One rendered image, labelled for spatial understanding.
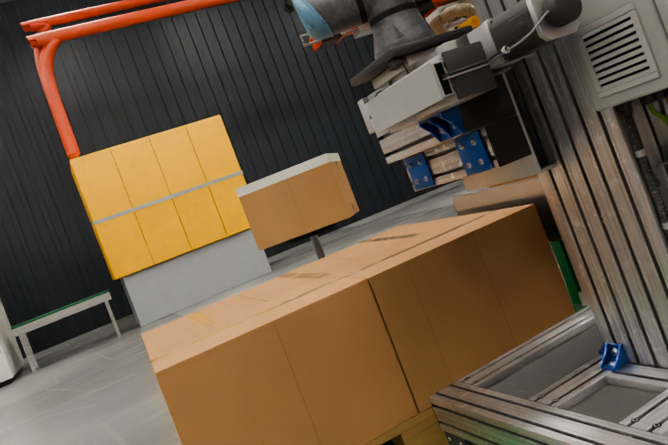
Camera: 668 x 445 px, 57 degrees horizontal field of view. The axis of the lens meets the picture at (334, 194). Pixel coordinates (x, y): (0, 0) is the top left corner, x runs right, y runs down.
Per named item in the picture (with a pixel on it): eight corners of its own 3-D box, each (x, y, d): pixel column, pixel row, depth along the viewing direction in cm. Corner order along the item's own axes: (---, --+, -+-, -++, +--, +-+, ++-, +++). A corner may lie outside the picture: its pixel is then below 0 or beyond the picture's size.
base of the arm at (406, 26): (450, 34, 141) (434, -7, 140) (396, 50, 135) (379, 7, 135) (417, 56, 154) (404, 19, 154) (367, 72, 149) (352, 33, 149)
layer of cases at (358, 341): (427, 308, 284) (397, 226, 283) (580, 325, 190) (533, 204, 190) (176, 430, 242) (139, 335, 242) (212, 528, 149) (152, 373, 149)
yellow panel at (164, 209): (263, 269, 1010) (210, 128, 1009) (279, 268, 926) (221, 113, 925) (129, 326, 924) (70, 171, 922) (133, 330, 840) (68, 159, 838)
